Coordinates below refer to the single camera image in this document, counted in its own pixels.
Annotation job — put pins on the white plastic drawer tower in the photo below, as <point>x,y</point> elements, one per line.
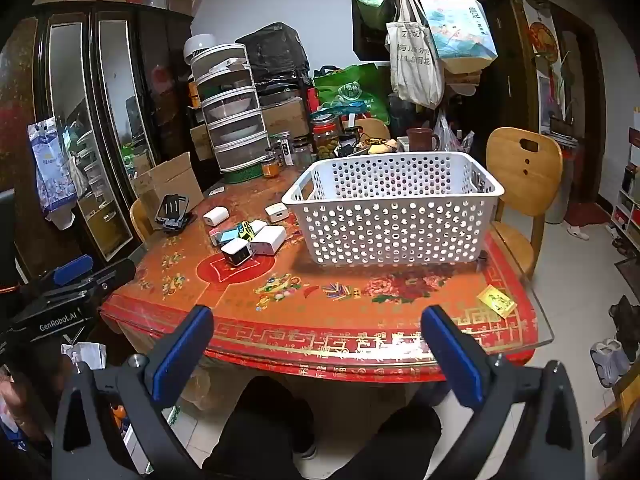
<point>232,115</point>

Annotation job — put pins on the pickle jar with red lid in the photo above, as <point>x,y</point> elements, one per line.
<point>326,136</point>

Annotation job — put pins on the person's dark trousers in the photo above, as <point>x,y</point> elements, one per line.
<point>280,435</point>

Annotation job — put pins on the small yellow object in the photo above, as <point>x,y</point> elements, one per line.
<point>381,148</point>

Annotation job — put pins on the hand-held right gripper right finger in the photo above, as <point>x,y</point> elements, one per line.
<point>457,365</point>

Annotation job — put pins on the white storage shelf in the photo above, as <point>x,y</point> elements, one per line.
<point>627,205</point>

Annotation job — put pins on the folded cardboard box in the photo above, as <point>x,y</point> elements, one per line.
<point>167,182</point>

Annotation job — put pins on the blue printed tote bag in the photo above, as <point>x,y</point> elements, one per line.
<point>460,32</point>

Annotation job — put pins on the yellow and black charger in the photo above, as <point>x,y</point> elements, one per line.
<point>245,230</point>

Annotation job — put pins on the wooden chair with cutout back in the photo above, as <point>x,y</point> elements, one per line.
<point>520,170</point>

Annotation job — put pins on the beige canvas tote bag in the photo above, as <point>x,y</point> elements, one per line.
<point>415,65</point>

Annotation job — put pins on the clear plastic bag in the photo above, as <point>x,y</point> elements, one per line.
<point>447,134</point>

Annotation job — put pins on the black phone stand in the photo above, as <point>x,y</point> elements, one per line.
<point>172,212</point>

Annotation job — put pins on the small white charger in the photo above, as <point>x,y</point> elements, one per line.
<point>274,211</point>
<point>215,216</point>
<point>258,225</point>

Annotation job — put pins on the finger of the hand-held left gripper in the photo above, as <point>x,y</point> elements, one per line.
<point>72,268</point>
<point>107,276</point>

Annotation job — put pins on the small white card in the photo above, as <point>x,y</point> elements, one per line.
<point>216,190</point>

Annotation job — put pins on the white and black bottle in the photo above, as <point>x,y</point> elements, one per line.
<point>284,149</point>

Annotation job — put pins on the blue and white plastic bag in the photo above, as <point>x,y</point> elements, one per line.
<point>50,165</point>

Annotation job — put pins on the white perforated plastic basket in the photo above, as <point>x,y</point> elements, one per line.
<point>395,240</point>

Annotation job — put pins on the brown mug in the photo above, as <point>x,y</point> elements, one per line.
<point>420,140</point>

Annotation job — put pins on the white slipper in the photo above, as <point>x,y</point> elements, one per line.
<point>578,231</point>

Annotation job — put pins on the dark wardrobe with mirrors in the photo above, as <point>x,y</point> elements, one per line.
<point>25,110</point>

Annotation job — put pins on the clear glass jar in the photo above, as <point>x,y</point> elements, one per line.
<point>302,154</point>

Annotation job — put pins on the red printed tablecloth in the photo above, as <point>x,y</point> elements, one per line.
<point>310,305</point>

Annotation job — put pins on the green shopping bag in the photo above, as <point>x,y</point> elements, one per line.
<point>352,92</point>

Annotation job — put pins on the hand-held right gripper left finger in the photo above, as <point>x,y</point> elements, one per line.
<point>176,365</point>

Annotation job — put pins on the round red wall decoration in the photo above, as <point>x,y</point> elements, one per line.
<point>542,40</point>

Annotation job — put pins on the colourful small packets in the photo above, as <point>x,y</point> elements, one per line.
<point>226,236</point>

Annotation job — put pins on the large white wall charger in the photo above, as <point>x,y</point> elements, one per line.
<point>268,241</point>

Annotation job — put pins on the green plastic basket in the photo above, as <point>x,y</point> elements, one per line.
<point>242,174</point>

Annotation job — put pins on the brown cardboard box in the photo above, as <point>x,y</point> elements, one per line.
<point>285,116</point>

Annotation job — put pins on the black shoe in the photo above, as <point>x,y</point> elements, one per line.
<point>625,317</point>

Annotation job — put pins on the grey shoe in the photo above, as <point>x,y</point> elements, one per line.
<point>607,362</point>

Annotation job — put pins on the dark glass jar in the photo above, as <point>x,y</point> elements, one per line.
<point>350,141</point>

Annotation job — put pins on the small orange jar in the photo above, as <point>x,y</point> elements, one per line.
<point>270,167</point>

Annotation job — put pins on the red doormat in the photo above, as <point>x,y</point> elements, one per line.
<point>587,215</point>

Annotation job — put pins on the black bag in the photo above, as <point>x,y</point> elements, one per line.
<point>275,52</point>

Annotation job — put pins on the white charger with black face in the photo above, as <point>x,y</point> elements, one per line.
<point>237,252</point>

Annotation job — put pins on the yellow card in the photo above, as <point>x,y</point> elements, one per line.
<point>496,301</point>

